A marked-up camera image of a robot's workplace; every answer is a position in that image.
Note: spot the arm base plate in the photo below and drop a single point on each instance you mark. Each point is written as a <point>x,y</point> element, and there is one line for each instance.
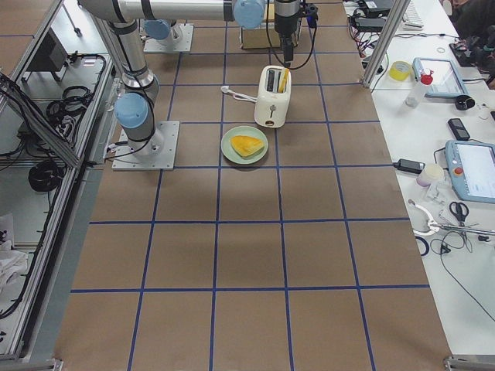
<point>158,154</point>
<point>153,46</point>

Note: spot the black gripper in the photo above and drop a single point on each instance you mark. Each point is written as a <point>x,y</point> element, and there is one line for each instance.
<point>285,23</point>

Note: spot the bread slice in toaster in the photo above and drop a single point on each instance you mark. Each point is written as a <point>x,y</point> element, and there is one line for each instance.
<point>283,79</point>

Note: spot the checkered wooden box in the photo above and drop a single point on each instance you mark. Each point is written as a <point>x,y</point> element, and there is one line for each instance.
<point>260,38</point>

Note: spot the white paper cup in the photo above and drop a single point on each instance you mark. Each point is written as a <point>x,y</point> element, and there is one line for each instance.
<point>430,174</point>

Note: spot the yellow tape roll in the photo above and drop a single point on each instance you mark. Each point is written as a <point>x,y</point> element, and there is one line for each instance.
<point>400,70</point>

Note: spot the clear bottle red cap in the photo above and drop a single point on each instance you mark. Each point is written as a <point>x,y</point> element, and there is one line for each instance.
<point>417,94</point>

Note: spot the light green plate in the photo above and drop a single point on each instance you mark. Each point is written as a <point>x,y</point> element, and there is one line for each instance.
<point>230,154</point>

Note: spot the orange-crusted bread on plate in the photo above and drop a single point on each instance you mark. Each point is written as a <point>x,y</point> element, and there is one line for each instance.
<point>246,146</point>

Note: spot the blue teach pendant far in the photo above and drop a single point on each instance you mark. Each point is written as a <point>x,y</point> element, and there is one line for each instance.
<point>447,82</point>

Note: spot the aluminium frame post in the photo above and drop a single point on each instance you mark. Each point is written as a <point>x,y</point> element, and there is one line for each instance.
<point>392,23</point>

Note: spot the black scissors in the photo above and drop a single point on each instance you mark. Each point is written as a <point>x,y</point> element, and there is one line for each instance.
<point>460,211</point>

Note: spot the black power adapter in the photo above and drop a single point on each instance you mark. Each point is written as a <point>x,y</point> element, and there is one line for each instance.
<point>409,166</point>

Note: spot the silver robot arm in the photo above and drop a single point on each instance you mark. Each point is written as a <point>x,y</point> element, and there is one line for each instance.
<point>163,30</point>
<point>119,19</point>

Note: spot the blue teach pendant near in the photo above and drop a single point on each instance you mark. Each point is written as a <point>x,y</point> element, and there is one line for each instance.
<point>471,170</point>

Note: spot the blue teach pendant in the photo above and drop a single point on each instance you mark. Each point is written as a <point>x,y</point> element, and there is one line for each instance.
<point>471,170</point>
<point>447,82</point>

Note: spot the white two-slot toaster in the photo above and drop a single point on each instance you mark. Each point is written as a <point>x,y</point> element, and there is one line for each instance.
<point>271,107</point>

